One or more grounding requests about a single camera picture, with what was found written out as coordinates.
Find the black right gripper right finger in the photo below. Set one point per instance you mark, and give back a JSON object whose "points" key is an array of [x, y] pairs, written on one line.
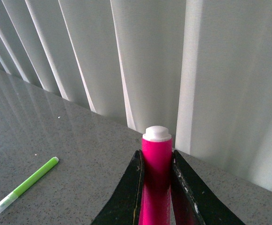
{"points": [[193, 201]]}

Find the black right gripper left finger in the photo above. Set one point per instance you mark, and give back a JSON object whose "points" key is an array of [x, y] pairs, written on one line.
{"points": [[124, 206]]}

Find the pink highlighter pen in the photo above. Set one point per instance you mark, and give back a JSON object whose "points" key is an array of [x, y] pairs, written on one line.
{"points": [[157, 153]]}

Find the green highlighter pen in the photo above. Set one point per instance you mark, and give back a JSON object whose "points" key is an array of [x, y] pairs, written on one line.
{"points": [[29, 182]]}

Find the white pleated curtain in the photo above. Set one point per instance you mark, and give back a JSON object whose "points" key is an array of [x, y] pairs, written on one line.
{"points": [[201, 68]]}

